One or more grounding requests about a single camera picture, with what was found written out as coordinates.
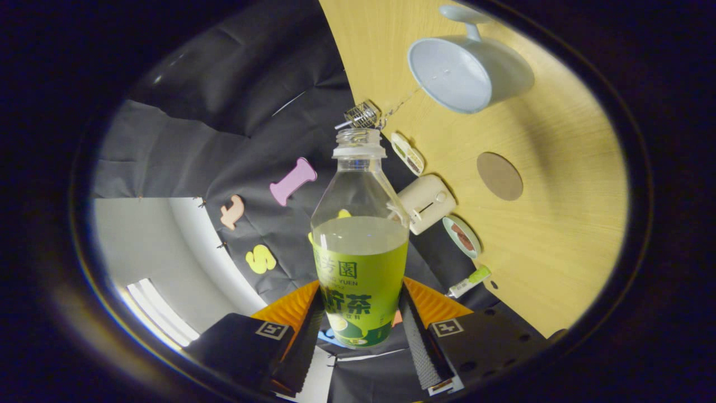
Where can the white divided tray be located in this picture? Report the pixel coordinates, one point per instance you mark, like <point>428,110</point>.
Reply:
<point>408,154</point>

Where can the wooden table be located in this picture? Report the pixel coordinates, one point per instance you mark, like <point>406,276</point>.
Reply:
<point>559,235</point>

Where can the black backdrop cloth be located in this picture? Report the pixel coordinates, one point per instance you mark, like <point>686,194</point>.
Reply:
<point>196,145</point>

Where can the small white green bottle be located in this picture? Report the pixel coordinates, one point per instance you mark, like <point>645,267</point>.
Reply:
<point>467,282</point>

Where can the green label juice bottle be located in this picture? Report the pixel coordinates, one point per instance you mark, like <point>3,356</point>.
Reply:
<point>361,280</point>

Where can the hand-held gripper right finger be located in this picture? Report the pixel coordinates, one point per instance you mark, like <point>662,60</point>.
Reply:
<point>419,347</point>

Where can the pale green plate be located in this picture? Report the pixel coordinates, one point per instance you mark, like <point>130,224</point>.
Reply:
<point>472,254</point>

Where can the brown meat piece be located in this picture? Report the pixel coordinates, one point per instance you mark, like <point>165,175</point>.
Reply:
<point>457,229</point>
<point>467,243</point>

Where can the white toaster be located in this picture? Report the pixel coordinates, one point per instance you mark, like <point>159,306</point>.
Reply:
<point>428,204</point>

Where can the pale blue cup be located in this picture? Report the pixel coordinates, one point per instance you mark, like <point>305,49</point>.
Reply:
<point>498,73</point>

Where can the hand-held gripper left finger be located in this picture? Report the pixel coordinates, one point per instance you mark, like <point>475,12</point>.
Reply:
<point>305,350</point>

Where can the round brown coaster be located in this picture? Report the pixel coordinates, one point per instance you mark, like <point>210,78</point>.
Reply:
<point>499,176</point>

